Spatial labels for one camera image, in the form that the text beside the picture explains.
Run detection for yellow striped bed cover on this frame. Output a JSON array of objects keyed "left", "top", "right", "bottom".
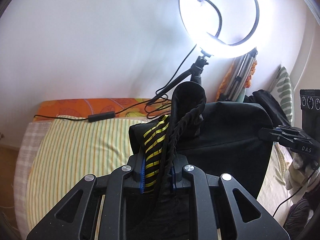
[{"left": 24, "top": 115, "right": 176, "bottom": 230}]

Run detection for silver folded tripod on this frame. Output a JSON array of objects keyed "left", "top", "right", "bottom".
[{"left": 225, "top": 48, "right": 258, "bottom": 101}]

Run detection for black ring light cable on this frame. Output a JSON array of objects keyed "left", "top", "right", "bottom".
[{"left": 34, "top": 43, "right": 198, "bottom": 124}]

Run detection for pink checkered blanket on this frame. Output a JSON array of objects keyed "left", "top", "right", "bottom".
[{"left": 14, "top": 121, "right": 51, "bottom": 239}]

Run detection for green white patterned pillow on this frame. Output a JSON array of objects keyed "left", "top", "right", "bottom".
[{"left": 268, "top": 67, "right": 294, "bottom": 125}]

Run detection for right hand white glove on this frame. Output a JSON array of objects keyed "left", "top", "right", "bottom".
[{"left": 285, "top": 153, "right": 319, "bottom": 194}]

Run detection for black mini tripod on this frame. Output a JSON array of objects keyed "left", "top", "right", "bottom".
[{"left": 148, "top": 50, "right": 211, "bottom": 105}]

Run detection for white ring light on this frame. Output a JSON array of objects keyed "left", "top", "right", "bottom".
[{"left": 179, "top": 0, "right": 263, "bottom": 59}]

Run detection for black yellow sport pants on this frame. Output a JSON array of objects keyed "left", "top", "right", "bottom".
[{"left": 125, "top": 81, "right": 293, "bottom": 240}]

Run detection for black phone holder gooseneck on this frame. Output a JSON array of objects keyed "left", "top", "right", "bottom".
[{"left": 197, "top": 0, "right": 222, "bottom": 39}]

